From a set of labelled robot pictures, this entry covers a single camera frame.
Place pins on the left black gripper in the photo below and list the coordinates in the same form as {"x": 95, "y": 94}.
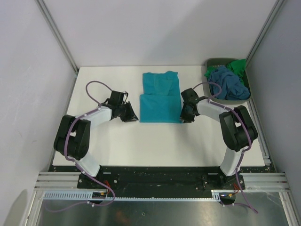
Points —
{"x": 131, "y": 116}

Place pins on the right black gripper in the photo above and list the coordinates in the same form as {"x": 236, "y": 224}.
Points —
{"x": 186, "y": 103}

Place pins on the teal t-shirt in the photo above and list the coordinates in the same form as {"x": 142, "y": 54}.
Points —
{"x": 160, "y": 101}

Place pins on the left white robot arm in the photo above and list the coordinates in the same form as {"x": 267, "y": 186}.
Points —
{"x": 73, "y": 136}

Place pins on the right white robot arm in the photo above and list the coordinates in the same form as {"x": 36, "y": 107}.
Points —
{"x": 238, "y": 129}

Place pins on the grey plastic bin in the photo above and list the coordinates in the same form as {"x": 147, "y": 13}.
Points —
{"x": 232, "y": 102}

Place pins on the dark blue t-shirt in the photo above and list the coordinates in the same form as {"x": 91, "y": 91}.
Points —
{"x": 231, "y": 85}

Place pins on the green t-shirt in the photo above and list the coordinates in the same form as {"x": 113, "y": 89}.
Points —
{"x": 235, "y": 65}

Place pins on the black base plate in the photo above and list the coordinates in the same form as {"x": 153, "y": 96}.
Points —
{"x": 162, "y": 182}

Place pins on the aluminium frame rail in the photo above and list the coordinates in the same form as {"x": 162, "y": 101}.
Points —
{"x": 57, "y": 181}

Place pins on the right aluminium corner post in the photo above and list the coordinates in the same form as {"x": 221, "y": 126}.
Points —
{"x": 265, "y": 28}

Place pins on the aluminium corner post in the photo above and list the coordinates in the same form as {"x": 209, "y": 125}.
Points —
{"x": 265, "y": 28}
{"x": 57, "y": 34}

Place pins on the left aluminium corner post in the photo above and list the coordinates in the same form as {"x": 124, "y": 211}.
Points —
{"x": 57, "y": 34}

